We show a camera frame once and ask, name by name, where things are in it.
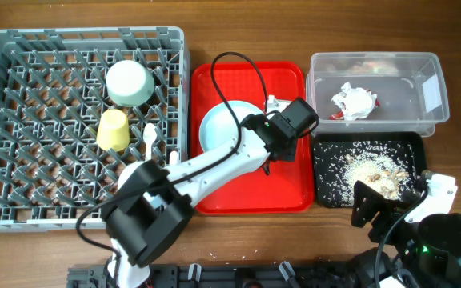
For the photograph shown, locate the white napkin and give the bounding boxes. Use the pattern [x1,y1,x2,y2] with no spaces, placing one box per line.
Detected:
[330,82,378,122]

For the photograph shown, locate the white plastic spoon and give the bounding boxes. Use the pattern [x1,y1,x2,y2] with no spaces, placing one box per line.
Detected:
[142,123,157,160]

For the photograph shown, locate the light blue bowl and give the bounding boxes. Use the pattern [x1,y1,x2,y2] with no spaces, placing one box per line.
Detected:
[118,161,145,189]

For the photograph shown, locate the mint green bowl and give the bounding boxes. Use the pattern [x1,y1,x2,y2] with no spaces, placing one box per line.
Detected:
[106,60,155,107]

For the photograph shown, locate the grey dishwasher rack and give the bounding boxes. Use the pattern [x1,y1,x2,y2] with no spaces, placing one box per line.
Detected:
[0,26,190,233]

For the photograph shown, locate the red snack wrapper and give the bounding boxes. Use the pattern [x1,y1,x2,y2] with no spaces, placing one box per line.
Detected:
[329,90,380,121]

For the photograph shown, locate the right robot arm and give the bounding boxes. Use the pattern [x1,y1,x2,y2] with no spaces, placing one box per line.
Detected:
[351,174,461,287]

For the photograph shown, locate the red plastic tray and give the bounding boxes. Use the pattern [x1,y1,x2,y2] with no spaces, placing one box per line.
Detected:
[189,62,315,215]

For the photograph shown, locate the clear plastic bin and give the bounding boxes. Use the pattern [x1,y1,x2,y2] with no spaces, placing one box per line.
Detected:
[306,52,450,137]

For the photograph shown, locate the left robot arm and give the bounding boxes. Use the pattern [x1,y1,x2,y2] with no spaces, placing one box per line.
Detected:
[101,98,319,287]

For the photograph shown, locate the rice and food scraps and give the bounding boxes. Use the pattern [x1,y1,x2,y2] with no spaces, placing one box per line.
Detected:
[315,140,415,208]

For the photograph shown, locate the light blue plate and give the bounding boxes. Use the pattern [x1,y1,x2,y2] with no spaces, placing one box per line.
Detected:
[198,101,263,152]

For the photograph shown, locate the black tray bin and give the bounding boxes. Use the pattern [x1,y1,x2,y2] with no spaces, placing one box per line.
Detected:
[313,132,427,202]

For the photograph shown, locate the yellow plastic cup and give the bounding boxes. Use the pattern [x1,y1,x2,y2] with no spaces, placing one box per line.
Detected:
[96,109,130,152]

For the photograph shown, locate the white plastic fork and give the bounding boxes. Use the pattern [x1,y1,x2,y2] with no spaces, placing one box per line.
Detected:
[168,150,178,166]

